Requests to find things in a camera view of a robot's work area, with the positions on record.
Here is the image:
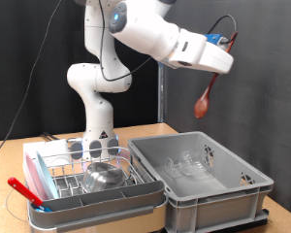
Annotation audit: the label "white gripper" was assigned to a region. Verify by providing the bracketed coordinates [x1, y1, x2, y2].
[201, 42, 235, 75]

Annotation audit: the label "clear wine glass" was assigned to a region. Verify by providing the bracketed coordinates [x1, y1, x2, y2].
[164, 148, 215, 179]

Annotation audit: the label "stainless steel bowl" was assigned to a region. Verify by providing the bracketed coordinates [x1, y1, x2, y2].
[81, 161, 129, 193]

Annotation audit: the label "light blue plate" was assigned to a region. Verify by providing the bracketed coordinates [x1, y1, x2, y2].
[35, 150, 60, 200]

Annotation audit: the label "dark grey backdrop curtain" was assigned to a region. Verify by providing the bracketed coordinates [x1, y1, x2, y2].
[163, 0, 291, 219]

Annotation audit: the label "vertical metal pole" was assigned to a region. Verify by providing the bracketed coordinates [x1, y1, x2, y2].
[157, 61, 168, 123]

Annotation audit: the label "grey plastic crate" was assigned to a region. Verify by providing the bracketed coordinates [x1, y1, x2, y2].
[127, 130, 275, 233]

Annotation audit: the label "white box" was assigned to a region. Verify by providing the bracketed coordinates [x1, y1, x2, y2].
[22, 139, 72, 169]

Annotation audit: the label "black backdrop curtain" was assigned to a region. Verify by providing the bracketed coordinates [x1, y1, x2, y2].
[0, 0, 161, 142]

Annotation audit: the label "pink plate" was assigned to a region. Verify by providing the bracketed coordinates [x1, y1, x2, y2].
[23, 151, 48, 202]

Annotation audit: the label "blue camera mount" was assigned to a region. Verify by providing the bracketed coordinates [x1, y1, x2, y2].
[204, 32, 225, 46]

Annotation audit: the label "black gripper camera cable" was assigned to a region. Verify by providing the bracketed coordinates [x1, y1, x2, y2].
[206, 14, 239, 46]

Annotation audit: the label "grey wire dish rack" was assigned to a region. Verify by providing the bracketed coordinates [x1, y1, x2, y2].
[26, 146, 169, 233]

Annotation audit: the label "black cables on table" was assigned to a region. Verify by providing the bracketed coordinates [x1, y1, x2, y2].
[40, 131, 61, 142]

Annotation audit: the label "long black hanging cable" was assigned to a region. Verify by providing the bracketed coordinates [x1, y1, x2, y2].
[0, 0, 153, 162]

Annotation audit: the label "blue handled utensil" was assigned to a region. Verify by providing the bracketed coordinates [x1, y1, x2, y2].
[33, 204, 52, 214]

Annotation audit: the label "red handled utensil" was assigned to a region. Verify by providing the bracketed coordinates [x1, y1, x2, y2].
[7, 177, 45, 208]

